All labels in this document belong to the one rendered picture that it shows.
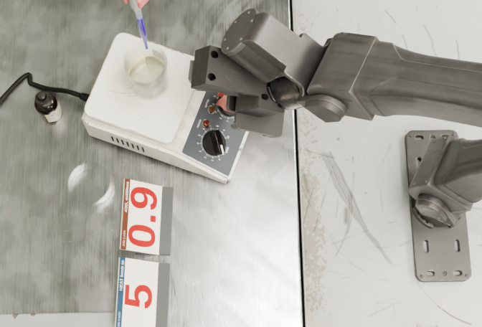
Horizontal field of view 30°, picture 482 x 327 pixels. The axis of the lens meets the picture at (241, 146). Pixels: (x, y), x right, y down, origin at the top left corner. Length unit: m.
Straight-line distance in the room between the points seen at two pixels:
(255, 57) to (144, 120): 0.23
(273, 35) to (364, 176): 0.33
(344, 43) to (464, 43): 0.39
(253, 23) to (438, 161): 0.27
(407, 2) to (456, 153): 0.33
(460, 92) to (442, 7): 0.47
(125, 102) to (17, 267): 0.25
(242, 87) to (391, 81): 0.19
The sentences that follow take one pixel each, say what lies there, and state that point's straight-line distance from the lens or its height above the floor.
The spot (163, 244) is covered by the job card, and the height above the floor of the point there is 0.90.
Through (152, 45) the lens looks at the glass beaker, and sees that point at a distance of 1.08.
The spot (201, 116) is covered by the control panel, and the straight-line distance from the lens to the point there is 1.14.
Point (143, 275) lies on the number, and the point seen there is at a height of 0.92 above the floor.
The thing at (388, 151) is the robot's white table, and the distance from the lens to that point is 1.21.
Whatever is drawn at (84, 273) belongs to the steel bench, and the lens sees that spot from 1.17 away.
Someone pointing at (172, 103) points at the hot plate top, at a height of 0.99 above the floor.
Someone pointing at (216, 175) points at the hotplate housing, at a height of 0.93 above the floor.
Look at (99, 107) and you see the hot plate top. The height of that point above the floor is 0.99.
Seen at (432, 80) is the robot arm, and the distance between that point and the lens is 0.85.
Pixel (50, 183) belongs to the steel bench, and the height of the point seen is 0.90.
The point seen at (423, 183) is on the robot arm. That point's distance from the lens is 1.05.
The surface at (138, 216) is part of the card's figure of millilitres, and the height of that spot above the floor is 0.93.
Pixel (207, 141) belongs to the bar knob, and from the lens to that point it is 1.14.
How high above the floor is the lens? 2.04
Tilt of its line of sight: 73 degrees down
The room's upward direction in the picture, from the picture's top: 3 degrees clockwise
